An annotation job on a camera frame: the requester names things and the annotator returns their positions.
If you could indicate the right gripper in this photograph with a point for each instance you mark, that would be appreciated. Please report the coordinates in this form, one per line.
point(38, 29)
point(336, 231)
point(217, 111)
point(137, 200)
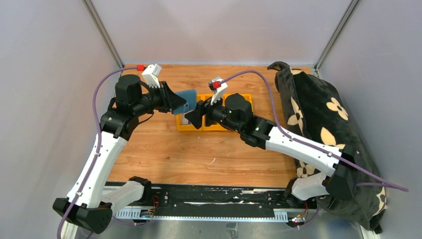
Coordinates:
point(204, 107)

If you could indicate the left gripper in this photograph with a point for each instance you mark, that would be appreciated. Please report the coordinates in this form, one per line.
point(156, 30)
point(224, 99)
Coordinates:
point(170, 100)

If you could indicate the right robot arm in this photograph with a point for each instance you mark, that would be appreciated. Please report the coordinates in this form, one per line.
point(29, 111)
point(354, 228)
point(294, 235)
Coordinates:
point(335, 178)

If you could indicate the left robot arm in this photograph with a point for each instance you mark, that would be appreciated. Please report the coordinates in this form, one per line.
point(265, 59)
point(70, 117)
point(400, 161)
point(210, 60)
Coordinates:
point(99, 158)

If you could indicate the white grey cards stack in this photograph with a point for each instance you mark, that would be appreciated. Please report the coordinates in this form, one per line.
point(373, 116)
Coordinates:
point(184, 120)

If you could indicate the middle yellow bin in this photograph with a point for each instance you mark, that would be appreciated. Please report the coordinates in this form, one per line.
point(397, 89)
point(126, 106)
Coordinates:
point(214, 126)

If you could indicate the right yellow bin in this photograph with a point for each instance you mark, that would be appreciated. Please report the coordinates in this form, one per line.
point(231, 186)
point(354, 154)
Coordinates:
point(249, 99)

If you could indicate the black floral plush blanket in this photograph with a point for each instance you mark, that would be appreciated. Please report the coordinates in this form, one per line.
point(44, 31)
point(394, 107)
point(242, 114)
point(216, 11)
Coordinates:
point(312, 108)

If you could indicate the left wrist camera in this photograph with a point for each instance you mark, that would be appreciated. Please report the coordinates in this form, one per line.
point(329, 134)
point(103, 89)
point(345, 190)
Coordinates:
point(150, 75)

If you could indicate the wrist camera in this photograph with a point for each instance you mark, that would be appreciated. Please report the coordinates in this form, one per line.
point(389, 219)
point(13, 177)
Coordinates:
point(218, 88)
point(150, 75)

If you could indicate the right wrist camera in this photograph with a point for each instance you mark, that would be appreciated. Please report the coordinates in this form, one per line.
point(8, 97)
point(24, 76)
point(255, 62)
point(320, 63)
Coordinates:
point(218, 88)

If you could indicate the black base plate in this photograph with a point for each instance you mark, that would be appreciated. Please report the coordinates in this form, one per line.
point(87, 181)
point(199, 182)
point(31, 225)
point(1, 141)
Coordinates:
point(216, 203)

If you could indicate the aluminium frame rail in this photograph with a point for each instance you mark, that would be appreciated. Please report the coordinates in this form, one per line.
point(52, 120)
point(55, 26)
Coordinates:
point(293, 223)

